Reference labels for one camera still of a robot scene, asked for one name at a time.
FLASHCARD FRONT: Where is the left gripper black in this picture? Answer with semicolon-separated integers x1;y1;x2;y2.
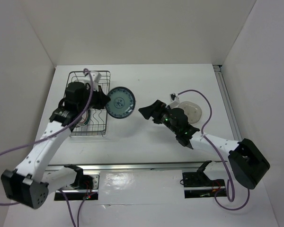
78;84;110;113

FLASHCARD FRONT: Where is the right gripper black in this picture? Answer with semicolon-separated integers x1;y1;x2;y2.
139;99;179;134

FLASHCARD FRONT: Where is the blue patterned plate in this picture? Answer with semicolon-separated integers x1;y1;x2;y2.
106;87;136;119

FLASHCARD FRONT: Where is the clear glass plate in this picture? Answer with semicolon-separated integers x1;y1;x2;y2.
178;101;202;124

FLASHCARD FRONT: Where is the white plate red green rim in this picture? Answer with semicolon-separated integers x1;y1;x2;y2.
79;109;91;123

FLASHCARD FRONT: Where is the orange sunburst plate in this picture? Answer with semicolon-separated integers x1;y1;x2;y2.
75;119;89;128

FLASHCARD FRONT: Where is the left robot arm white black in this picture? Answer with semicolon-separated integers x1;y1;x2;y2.
0;81;110;209

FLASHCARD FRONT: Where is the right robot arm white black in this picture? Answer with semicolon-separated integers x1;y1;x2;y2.
139;100;270;190

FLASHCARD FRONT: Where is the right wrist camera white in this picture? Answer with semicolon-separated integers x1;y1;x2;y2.
168;93;180;109

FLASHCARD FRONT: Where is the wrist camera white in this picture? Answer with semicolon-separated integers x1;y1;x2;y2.
82;70;102;91
168;93;180;109

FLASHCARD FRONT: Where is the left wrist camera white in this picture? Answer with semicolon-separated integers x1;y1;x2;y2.
82;70;102;91

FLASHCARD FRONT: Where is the wire dish rack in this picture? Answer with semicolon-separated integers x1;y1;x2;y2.
66;70;111;138

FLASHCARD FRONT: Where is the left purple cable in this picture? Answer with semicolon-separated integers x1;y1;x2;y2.
0;68;95;206

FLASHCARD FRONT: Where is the purple cable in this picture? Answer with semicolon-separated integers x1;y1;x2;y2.
177;89;251;211
0;68;95;206

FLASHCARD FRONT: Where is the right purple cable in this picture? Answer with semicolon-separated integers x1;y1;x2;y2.
177;89;251;211

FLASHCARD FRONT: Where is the aluminium rail front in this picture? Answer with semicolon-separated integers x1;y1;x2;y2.
46;160;230;171

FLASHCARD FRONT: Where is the aluminium rail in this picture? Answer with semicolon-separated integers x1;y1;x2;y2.
213;65;242;140
46;160;230;171

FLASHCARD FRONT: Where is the aluminium rail right side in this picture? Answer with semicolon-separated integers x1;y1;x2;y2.
213;65;242;140

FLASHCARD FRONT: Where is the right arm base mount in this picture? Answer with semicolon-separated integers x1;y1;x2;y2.
179;172;227;199

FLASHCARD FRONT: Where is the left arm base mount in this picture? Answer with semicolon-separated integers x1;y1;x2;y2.
61;172;100;201

